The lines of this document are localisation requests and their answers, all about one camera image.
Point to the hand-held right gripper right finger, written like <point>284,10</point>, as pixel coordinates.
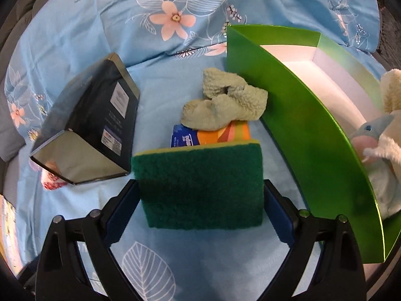
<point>282,216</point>

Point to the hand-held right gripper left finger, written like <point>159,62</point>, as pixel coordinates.
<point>120,216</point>

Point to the green and yellow scouring sponge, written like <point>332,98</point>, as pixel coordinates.
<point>200,188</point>

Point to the green cardboard box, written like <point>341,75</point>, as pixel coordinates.
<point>307,131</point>

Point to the blue and orange tissue pack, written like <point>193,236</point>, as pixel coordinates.
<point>213,136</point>

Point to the grey-green fuzzy cloth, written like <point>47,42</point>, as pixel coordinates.
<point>219,106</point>

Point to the pink fuzzy cloth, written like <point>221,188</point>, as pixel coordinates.
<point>51,182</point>

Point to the dark rectangular tin box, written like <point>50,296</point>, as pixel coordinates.
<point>94,106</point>

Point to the yellow printed cloth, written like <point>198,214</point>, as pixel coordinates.
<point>7,232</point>

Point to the grey-blue dolphin plush toy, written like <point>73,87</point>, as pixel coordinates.
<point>372,130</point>

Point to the grey dolphin plush toy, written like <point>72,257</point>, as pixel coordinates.
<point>391,91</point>

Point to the blue floral bed sheet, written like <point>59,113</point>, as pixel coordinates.
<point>78,37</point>

